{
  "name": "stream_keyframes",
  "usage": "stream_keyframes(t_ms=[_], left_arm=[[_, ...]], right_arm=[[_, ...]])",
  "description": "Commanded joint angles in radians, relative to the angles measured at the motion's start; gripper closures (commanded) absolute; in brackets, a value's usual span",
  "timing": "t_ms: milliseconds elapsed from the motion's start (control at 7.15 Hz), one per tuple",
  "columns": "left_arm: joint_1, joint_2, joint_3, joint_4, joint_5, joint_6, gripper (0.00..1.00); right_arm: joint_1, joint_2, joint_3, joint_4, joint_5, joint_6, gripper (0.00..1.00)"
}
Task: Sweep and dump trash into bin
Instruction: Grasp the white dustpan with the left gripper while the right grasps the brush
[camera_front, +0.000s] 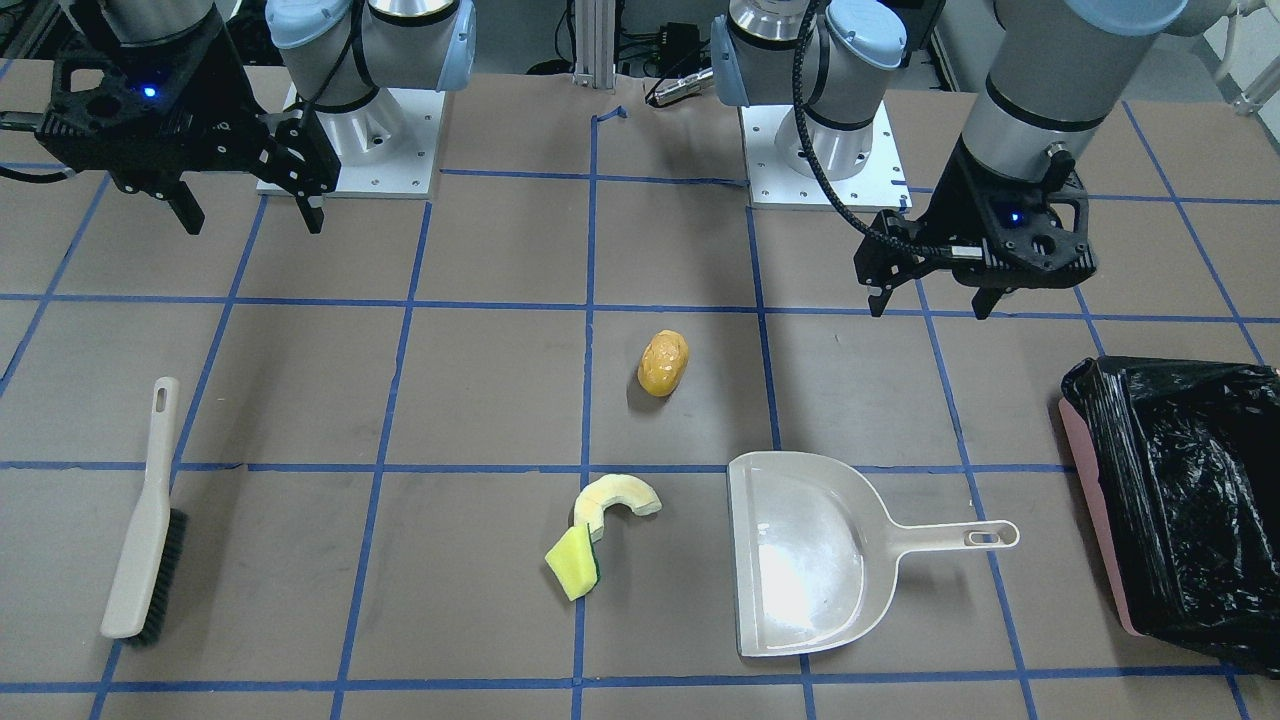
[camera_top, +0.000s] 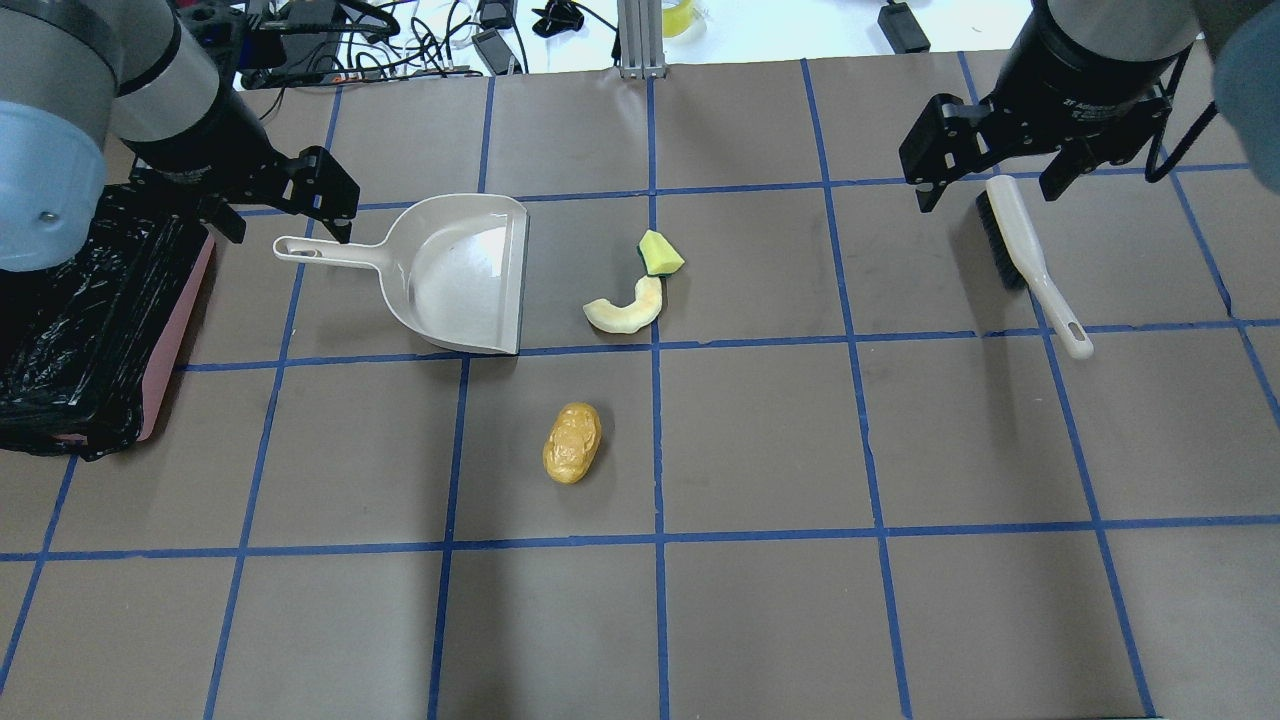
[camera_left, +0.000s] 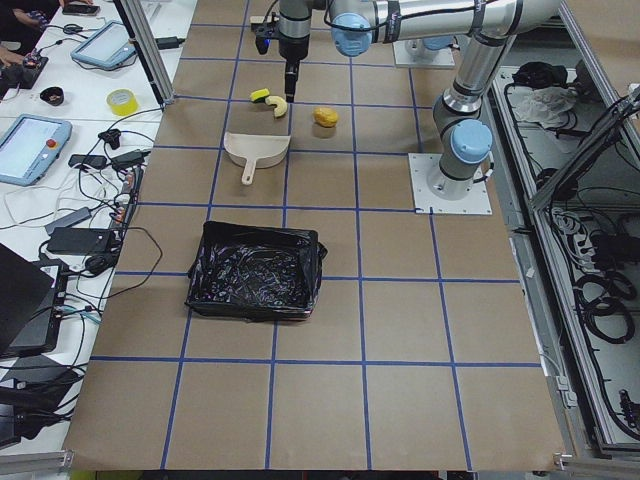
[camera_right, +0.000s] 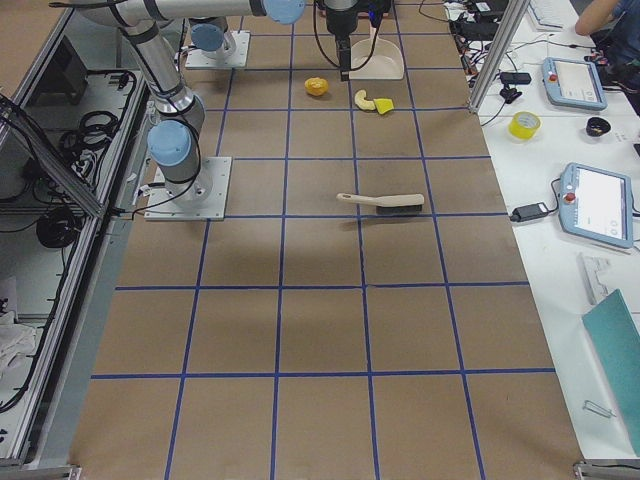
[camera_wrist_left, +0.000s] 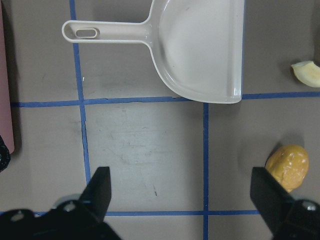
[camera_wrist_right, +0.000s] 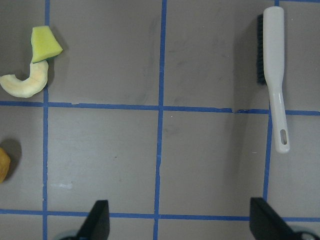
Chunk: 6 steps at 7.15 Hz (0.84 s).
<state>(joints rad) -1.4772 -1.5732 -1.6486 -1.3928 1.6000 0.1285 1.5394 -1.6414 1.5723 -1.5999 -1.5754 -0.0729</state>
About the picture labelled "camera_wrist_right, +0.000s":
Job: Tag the yellow potato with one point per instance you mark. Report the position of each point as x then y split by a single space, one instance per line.
4 164

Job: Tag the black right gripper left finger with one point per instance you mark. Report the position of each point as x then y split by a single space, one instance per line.
97 224

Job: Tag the white hand brush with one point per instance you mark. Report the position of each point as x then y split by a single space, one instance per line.
270 65

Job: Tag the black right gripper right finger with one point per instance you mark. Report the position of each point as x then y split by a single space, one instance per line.
266 224

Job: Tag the yellow green sponge piece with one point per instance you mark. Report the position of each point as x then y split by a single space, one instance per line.
44 44

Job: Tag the pale curved melon rind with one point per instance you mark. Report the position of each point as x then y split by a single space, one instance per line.
37 80

